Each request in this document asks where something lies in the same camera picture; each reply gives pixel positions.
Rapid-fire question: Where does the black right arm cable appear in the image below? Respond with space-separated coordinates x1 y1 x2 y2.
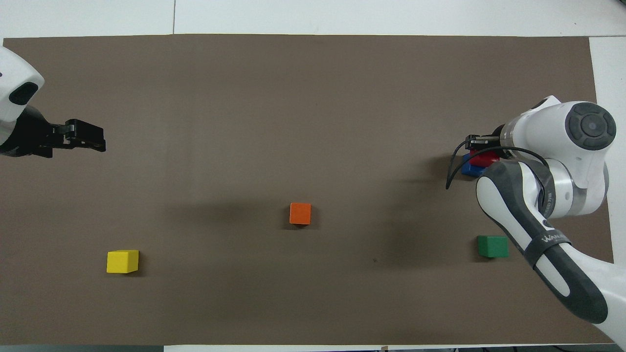
446 139 551 191

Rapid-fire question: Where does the green block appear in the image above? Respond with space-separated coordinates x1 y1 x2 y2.
477 235 510 259

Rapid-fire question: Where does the brown table mat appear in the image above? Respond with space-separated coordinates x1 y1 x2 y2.
0 33 614 347

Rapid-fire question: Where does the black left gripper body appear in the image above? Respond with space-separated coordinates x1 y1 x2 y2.
0 105 54 158

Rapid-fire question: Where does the orange block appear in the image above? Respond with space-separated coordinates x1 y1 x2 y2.
289 202 312 226

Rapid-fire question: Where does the yellow block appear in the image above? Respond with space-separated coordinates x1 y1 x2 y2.
106 249 140 274

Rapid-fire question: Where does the red block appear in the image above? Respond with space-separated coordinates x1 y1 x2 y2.
469 151 500 167

